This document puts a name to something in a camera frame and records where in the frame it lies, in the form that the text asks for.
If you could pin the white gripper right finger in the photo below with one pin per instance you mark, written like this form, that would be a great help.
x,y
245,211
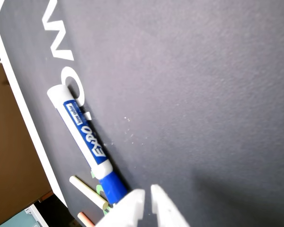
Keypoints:
x,y
168,210

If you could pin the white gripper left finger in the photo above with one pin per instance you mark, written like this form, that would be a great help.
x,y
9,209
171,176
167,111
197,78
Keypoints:
x,y
125,210

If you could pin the blue Expo whiteboard marker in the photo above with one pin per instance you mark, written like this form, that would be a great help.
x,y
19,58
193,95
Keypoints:
x,y
85,132

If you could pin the orange chalk stick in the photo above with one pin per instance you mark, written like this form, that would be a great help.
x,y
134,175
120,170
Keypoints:
x,y
85,218

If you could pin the yellow chalk stick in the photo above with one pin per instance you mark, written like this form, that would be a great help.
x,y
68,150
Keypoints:
x,y
87,190

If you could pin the teal grey box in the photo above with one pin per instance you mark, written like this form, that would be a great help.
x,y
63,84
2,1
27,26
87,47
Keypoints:
x,y
21,218

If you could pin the grey WOWROBO mat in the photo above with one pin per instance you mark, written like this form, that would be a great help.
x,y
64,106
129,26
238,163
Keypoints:
x,y
180,94

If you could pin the brown cardboard box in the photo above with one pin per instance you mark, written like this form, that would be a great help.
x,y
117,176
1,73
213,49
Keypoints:
x,y
11,153

